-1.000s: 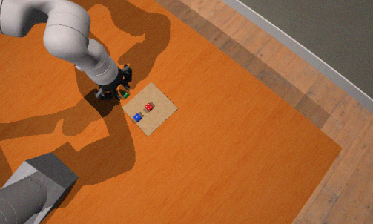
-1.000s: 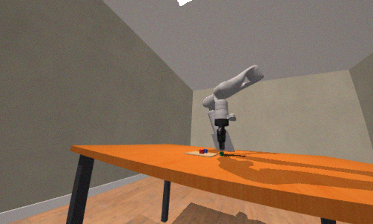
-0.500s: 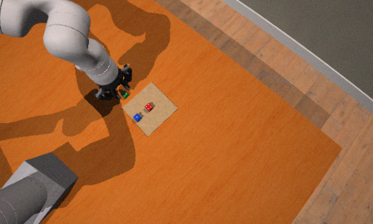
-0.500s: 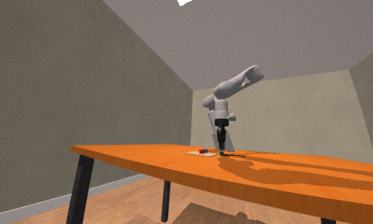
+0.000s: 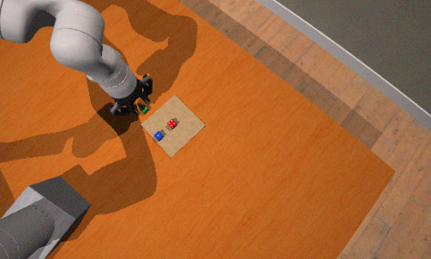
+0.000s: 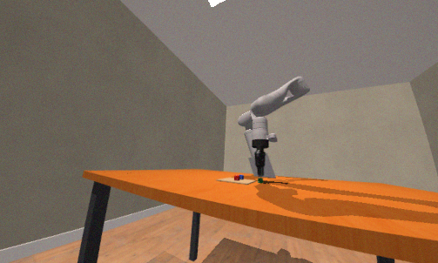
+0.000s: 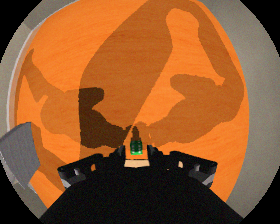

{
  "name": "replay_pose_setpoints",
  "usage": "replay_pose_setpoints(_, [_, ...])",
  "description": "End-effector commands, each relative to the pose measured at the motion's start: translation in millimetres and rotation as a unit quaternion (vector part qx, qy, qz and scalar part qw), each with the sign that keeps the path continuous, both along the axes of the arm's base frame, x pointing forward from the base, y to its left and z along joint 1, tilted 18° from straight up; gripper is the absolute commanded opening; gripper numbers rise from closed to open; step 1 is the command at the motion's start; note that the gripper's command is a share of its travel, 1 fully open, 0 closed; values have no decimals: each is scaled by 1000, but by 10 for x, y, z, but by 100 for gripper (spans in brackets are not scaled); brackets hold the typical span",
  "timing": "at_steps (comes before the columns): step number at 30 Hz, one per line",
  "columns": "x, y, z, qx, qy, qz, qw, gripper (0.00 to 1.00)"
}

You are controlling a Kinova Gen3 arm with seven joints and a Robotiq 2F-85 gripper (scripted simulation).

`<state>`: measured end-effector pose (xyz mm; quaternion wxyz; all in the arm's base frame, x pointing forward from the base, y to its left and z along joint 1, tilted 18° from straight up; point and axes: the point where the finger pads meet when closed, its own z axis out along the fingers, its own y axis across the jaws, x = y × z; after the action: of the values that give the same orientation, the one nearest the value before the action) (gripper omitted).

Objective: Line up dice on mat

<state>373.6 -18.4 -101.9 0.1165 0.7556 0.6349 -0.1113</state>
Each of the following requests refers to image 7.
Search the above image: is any green die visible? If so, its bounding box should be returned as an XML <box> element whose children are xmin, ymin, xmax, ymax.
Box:
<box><xmin>130</xmin><ymin>141</ymin><xmax>143</xmax><ymax>155</ymax></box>

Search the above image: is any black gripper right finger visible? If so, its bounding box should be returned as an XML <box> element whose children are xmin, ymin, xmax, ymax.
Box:
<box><xmin>147</xmin><ymin>144</ymin><xmax>218</xmax><ymax>188</ymax></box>

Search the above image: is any tan square mat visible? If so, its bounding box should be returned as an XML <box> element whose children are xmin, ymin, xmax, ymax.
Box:
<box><xmin>124</xmin><ymin>159</ymin><xmax>183</xmax><ymax>168</ymax></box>

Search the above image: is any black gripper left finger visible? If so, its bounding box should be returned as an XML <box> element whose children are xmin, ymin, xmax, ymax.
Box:
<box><xmin>57</xmin><ymin>145</ymin><xmax>126</xmax><ymax>190</ymax></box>

